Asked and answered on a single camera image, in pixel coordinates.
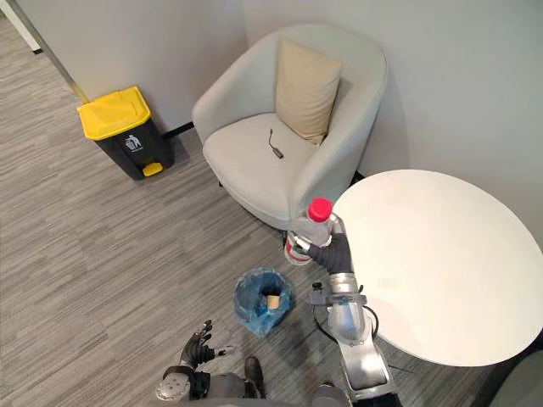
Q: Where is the beige cushion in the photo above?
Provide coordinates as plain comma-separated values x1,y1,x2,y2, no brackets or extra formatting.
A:
274,39,343,147

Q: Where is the clear bottle with red cap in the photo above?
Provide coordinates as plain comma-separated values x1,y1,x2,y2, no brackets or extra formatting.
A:
283,198,335,267

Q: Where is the silver robot body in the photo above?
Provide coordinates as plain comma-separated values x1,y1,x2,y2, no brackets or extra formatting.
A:
193,371,353,407

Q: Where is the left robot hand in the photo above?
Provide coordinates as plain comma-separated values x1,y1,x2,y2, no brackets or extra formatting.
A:
179,320,236,369

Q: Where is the black cable adapter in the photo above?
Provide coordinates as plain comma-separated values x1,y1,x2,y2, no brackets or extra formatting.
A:
268,128,286,161

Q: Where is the small bin with blue bag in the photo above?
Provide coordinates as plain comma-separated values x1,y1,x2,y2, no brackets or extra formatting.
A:
233,265,295,338

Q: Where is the round white tea table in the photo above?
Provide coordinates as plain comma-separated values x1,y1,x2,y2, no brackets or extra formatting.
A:
333,169,543,368

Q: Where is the dark robot foot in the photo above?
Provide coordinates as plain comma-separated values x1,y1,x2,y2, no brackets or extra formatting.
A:
244,356,266,399

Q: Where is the light grey armchair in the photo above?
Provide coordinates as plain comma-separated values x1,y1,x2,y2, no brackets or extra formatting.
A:
191,23,389,232

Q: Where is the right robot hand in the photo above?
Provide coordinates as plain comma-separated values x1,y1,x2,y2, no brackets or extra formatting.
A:
295,214,354,276

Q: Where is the black trash can yellow lid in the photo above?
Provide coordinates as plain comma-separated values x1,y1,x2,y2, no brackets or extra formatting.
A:
76,86,176,182

